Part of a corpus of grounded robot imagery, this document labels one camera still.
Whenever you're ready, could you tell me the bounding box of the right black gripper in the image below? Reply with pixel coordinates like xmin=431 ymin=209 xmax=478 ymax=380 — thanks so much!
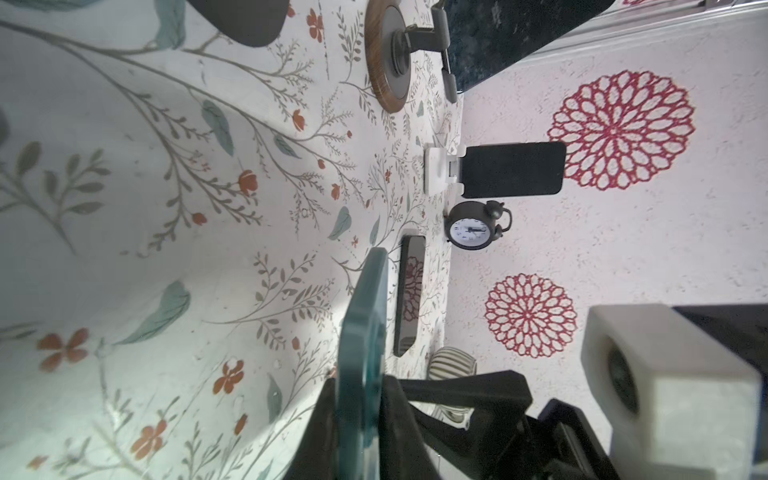
xmin=400 ymin=370 xmax=620 ymax=480

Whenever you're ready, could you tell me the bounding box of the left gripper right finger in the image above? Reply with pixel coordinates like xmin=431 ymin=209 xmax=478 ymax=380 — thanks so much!
xmin=380 ymin=375 xmax=440 ymax=479

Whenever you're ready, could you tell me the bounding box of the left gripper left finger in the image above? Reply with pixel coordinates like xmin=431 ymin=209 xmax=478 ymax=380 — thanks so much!
xmin=284 ymin=378 xmax=336 ymax=480

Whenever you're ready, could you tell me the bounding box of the white folding phone stand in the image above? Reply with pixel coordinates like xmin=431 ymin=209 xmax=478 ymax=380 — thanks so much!
xmin=423 ymin=144 xmax=466 ymax=197

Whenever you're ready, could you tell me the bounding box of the black phone tall wooden stand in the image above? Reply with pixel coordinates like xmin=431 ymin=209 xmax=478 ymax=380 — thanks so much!
xmin=445 ymin=0 xmax=613 ymax=93

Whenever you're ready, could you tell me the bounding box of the wooden round stand right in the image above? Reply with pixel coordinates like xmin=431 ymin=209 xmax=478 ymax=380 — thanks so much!
xmin=364 ymin=0 xmax=458 ymax=114

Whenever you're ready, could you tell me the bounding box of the striped grey cup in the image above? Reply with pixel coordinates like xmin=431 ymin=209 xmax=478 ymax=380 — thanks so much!
xmin=427 ymin=346 xmax=477 ymax=428

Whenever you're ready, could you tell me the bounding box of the black alarm clock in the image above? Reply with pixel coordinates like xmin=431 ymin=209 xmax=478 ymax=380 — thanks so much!
xmin=444 ymin=200 xmax=513 ymax=251

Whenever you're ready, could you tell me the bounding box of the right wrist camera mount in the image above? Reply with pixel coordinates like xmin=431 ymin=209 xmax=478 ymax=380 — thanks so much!
xmin=581 ymin=304 xmax=767 ymax=479

